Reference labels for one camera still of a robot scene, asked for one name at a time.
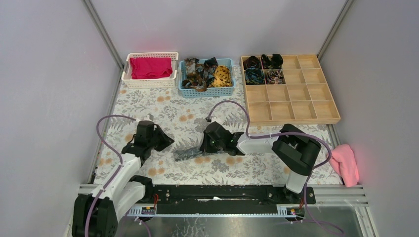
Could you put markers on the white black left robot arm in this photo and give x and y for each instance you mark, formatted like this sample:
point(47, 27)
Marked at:
point(98, 213)

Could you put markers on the grey leaf pattern tie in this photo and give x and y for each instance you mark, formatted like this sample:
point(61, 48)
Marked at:
point(187, 154)

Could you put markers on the floral tablecloth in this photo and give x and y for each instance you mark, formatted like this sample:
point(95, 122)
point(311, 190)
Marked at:
point(184, 120)

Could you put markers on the magenta cloth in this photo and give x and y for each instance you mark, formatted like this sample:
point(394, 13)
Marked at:
point(150, 68)

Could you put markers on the orange floral tie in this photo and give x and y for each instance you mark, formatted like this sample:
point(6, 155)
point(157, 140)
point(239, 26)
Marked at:
point(196, 75)

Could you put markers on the rolled black tie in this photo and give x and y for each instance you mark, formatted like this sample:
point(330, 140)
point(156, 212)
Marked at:
point(272, 62)

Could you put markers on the dark navy red tie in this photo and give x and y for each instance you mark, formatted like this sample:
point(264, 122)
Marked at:
point(209, 67)

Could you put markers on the light blue plastic basket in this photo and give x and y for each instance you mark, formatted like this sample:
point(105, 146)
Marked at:
point(210, 92)

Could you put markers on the rolled dark red tie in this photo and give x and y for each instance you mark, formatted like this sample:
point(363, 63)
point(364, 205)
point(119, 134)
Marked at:
point(252, 62)

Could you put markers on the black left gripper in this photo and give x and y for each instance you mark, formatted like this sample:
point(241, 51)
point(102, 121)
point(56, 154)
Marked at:
point(159, 139)

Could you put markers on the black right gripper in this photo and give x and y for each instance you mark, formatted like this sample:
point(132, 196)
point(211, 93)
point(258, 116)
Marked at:
point(205, 147)

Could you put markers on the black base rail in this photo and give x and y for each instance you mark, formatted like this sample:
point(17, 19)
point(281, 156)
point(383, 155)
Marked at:
point(223, 199)

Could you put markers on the rolled multicolour tie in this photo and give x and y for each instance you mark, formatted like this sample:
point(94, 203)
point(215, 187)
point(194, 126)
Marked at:
point(274, 76)

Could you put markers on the pink cloth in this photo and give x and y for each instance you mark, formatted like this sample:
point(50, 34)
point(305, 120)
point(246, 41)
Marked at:
point(344, 164)

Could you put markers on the rolled navy blue tie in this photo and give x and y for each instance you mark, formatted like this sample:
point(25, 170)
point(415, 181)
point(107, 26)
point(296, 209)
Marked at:
point(254, 76)

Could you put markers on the white plastic basket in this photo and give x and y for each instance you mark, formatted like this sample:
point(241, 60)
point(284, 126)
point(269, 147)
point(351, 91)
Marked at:
point(151, 83)

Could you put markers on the yellow patterned tie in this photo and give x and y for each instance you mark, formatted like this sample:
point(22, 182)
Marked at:
point(222, 77)

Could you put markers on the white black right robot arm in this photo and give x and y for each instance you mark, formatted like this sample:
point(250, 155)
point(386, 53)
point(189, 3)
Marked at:
point(296, 149)

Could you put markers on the wooden compartment tray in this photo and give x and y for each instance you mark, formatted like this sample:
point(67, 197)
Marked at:
point(305, 98)

